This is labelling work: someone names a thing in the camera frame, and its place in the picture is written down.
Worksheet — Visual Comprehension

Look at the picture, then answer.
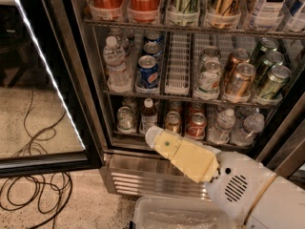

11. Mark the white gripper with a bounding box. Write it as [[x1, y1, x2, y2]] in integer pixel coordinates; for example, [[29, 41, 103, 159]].
[[145, 126, 276, 224]]

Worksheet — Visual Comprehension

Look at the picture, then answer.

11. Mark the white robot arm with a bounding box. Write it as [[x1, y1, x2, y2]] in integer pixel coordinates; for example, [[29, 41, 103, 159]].
[[145, 126, 305, 229]]

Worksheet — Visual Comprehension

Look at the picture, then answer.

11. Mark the left water bottle bottom shelf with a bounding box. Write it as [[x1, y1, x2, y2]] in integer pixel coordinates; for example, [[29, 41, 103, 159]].
[[207, 109, 235, 144]]

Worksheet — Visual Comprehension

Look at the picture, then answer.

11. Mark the water bottle shelf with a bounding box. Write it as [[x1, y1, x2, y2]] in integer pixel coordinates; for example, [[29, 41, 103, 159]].
[[109, 28, 130, 55], [103, 36, 131, 93], [230, 114, 265, 147], [207, 109, 235, 144]]

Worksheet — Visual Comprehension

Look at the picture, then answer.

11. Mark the red can bottom shelf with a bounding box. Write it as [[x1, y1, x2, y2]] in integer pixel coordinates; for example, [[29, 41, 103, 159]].
[[186, 113, 207, 139]]

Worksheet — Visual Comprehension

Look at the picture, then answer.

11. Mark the right water bottle bottom shelf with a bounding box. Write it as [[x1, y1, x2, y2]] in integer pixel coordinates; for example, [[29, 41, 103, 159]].
[[230, 114, 265, 147]]

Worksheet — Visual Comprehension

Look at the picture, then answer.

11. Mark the gold can bottom shelf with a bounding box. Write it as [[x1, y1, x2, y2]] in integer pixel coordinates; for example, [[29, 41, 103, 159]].
[[165, 111, 181, 134]]

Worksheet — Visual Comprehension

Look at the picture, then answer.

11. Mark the front white green can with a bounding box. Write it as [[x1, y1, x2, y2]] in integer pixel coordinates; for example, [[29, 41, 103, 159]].
[[197, 60, 221, 94]]

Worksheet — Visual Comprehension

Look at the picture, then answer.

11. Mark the front copper can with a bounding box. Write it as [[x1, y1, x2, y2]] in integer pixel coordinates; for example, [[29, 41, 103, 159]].
[[225, 63, 256, 97]]

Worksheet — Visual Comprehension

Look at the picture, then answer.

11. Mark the copper can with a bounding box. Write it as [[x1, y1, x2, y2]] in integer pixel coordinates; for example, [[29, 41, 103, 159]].
[[225, 63, 256, 97], [224, 48, 251, 82]]

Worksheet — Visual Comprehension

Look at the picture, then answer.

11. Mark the silver can bottom shelf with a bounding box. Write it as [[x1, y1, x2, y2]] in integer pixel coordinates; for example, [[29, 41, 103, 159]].
[[116, 106, 135, 134]]

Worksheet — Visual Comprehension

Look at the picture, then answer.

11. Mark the stainless steel fridge body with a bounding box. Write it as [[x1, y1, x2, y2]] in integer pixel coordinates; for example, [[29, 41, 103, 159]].
[[37, 0, 305, 208]]

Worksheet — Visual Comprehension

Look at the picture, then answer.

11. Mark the front blue pepsi can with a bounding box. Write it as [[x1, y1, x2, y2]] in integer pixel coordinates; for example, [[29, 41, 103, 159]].
[[137, 55, 158, 89]]

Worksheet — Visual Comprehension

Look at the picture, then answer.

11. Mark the blue pepsi can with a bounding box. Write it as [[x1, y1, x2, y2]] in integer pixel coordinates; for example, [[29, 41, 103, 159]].
[[144, 31, 164, 44], [142, 42, 161, 60], [137, 55, 158, 89]]

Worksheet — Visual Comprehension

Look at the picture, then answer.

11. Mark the rear silver can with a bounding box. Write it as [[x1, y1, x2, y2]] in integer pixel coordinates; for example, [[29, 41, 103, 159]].
[[198, 46, 221, 64]]

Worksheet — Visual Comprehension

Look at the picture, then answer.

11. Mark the rear copper can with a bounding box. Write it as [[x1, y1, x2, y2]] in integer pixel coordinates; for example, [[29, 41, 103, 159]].
[[224, 48, 251, 82]]

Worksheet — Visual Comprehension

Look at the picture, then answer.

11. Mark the front water bottle middle shelf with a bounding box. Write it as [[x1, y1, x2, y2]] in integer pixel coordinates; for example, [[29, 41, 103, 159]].
[[103, 36, 131, 93]]

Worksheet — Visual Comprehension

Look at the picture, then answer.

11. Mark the middle green can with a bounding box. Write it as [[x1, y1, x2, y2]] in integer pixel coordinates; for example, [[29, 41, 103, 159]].
[[254, 51, 284, 85]]

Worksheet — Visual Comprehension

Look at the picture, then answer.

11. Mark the rear green can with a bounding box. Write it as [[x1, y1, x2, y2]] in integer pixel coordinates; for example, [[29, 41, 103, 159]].
[[250, 37, 278, 65]]

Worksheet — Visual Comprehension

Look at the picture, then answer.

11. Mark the rear blue pepsi can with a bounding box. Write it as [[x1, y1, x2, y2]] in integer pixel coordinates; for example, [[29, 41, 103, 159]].
[[144, 31, 164, 44]]

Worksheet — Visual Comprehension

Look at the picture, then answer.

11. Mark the rear water bottle middle shelf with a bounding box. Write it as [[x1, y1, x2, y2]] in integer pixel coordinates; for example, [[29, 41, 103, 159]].
[[109, 28, 130, 55]]

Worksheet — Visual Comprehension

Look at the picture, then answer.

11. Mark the open glass fridge door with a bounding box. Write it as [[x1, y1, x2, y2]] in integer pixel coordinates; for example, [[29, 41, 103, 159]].
[[0, 0, 102, 177]]

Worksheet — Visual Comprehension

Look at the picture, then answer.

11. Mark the blue white can top right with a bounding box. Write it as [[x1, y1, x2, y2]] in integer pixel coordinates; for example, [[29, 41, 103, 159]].
[[283, 0, 305, 33]]

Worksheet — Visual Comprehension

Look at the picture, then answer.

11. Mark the white blue tall can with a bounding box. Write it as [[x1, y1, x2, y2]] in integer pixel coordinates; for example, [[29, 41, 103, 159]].
[[247, 0, 295, 19]]

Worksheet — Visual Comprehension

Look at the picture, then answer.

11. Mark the clear plastic bin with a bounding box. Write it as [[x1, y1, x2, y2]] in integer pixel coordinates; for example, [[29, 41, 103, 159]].
[[130, 197, 237, 229]]

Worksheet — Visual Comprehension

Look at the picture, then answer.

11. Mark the brown tea bottle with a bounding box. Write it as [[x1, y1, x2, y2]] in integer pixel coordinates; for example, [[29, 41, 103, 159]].
[[141, 98, 157, 134]]

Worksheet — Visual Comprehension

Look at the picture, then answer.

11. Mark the right fridge door frame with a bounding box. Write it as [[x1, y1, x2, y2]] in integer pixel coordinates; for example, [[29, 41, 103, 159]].
[[255, 94, 305, 178]]

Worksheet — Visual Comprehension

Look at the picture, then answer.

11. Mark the black cable on floor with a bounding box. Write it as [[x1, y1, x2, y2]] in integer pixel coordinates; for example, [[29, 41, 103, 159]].
[[0, 89, 74, 229]]

